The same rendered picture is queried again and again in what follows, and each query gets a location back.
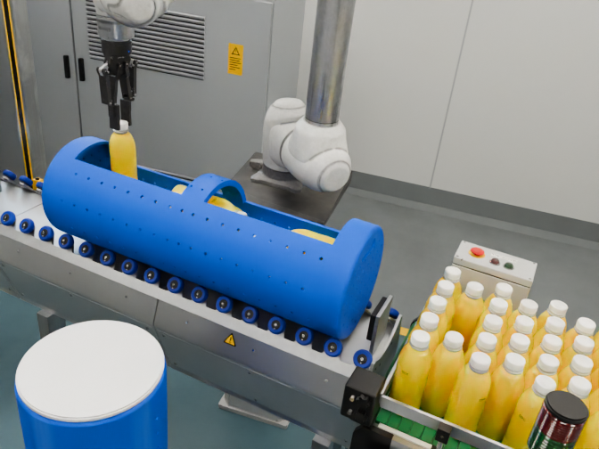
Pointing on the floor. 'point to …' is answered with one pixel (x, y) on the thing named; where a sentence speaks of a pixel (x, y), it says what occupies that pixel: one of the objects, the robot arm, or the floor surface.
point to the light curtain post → (24, 89)
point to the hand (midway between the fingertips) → (120, 115)
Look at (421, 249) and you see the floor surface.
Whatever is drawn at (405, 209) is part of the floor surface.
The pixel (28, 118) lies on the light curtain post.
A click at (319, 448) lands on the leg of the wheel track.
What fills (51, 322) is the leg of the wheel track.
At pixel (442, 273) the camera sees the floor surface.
